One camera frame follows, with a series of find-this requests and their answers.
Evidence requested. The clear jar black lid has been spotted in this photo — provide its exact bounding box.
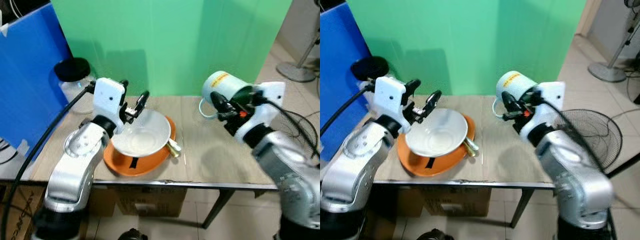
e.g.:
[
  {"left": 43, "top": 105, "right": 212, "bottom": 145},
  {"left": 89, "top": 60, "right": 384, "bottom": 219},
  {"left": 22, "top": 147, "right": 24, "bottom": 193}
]
[
  {"left": 350, "top": 55, "right": 390, "bottom": 101},
  {"left": 54, "top": 57, "right": 96, "bottom": 114}
]

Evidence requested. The white bowl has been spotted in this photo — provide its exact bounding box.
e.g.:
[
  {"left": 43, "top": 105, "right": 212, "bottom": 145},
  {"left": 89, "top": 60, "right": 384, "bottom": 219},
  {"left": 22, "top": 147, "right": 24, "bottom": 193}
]
[
  {"left": 405, "top": 108, "right": 470, "bottom": 158},
  {"left": 111, "top": 108, "right": 172, "bottom": 158}
]

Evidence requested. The green backdrop screen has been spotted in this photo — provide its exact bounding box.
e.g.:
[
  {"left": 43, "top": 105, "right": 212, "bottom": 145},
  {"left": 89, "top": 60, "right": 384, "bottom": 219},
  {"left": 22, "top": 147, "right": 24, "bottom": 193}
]
[
  {"left": 346, "top": 0, "right": 587, "bottom": 97},
  {"left": 50, "top": 0, "right": 294, "bottom": 97}
]

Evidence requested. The gold metal spoon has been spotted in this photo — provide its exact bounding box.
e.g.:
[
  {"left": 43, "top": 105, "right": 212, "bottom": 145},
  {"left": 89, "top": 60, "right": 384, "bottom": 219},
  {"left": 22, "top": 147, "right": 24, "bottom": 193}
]
[
  {"left": 167, "top": 138, "right": 182, "bottom": 159},
  {"left": 463, "top": 138, "right": 480, "bottom": 158}
]

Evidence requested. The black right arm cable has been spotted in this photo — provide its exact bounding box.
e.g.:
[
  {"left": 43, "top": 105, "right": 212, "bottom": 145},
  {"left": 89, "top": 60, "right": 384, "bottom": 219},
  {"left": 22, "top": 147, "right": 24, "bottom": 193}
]
[
  {"left": 535, "top": 95, "right": 617, "bottom": 240},
  {"left": 256, "top": 96, "right": 321, "bottom": 160}
]

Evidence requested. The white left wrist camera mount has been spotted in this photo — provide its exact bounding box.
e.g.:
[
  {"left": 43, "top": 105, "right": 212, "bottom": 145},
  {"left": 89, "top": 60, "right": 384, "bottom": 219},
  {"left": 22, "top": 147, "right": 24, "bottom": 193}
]
[
  {"left": 373, "top": 76, "right": 407, "bottom": 126},
  {"left": 93, "top": 77, "right": 126, "bottom": 127}
]

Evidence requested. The black table leg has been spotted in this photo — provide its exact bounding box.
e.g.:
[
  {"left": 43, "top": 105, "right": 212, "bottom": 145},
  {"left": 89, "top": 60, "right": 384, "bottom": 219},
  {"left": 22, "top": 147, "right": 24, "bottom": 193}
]
[
  {"left": 510, "top": 188, "right": 536, "bottom": 229},
  {"left": 201, "top": 188, "right": 236, "bottom": 230}
]

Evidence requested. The grey fan stand base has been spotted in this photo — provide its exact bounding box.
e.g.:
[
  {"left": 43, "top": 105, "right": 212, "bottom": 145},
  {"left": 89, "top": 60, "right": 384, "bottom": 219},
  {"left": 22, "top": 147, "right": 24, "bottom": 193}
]
[
  {"left": 588, "top": 20, "right": 640, "bottom": 84},
  {"left": 276, "top": 29, "right": 321, "bottom": 84}
]

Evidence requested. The blue board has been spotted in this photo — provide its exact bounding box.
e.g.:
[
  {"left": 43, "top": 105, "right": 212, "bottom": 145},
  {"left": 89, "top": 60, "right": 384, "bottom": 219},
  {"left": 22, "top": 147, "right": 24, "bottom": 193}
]
[
  {"left": 0, "top": 2, "right": 74, "bottom": 162},
  {"left": 320, "top": 1, "right": 368, "bottom": 162}
]

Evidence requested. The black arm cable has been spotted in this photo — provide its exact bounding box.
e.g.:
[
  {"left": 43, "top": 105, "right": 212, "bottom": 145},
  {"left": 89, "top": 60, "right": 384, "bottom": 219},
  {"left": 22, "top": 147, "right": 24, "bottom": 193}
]
[
  {"left": 256, "top": 96, "right": 321, "bottom": 160},
  {"left": 0, "top": 81, "right": 97, "bottom": 240},
  {"left": 535, "top": 95, "right": 617, "bottom": 240},
  {"left": 320, "top": 81, "right": 377, "bottom": 137}
]

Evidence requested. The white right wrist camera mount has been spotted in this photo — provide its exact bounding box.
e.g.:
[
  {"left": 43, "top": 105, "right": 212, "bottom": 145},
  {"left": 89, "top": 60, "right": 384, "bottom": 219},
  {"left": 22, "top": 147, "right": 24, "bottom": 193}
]
[
  {"left": 519, "top": 81, "right": 566, "bottom": 142},
  {"left": 234, "top": 81, "right": 287, "bottom": 144}
]

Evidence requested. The orange plate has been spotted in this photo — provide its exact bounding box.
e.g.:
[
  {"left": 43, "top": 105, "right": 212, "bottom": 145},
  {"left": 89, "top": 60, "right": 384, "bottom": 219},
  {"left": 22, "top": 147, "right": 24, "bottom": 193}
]
[
  {"left": 397, "top": 115, "right": 476, "bottom": 177},
  {"left": 103, "top": 116, "right": 177, "bottom": 177}
]

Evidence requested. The white mug green inside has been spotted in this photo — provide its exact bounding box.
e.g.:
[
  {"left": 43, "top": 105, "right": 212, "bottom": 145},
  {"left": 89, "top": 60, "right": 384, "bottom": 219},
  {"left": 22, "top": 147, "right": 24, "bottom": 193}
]
[
  {"left": 198, "top": 70, "right": 255, "bottom": 120},
  {"left": 492, "top": 70, "right": 539, "bottom": 119}
]

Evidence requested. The black wire fan guard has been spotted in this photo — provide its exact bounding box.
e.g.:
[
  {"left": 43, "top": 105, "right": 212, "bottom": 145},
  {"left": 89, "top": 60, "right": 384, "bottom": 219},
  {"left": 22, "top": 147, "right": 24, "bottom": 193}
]
[
  {"left": 277, "top": 110, "right": 320, "bottom": 157},
  {"left": 556, "top": 108, "right": 624, "bottom": 173}
]

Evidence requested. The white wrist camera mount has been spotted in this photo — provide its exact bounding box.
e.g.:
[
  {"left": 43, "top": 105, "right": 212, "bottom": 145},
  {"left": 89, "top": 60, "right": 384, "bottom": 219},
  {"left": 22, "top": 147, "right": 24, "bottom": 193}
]
[
  {"left": 234, "top": 81, "right": 287, "bottom": 144},
  {"left": 373, "top": 76, "right": 407, "bottom": 126},
  {"left": 93, "top": 77, "right": 126, "bottom": 127},
  {"left": 519, "top": 81, "right": 566, "bottom": 142}
]

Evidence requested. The printed brown cardboard box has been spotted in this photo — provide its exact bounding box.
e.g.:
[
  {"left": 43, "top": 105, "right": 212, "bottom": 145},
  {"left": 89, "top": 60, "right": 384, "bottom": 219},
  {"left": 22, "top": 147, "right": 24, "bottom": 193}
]
[{"left": 0, "top": 184, "right": 47, "bottom": 240}]

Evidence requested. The black robot foot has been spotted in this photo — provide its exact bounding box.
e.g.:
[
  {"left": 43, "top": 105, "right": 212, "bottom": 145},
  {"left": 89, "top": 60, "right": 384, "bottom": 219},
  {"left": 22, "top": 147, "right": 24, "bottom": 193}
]
[
  {"left": 117, "top": 228, "right": 149, "bottom": 240},
  {"left": 416, "top": 228, "right": 454, "bottom": 240}
]

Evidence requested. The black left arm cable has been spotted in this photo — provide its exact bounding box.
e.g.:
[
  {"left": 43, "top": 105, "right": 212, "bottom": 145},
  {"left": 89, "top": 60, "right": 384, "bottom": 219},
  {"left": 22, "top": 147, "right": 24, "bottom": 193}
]
[
  {"left": 0, "top": 81, "right": 97, "bottom": 240},
  {"left": 320, "top": 81, "right": 377, "bottom": 137}
]

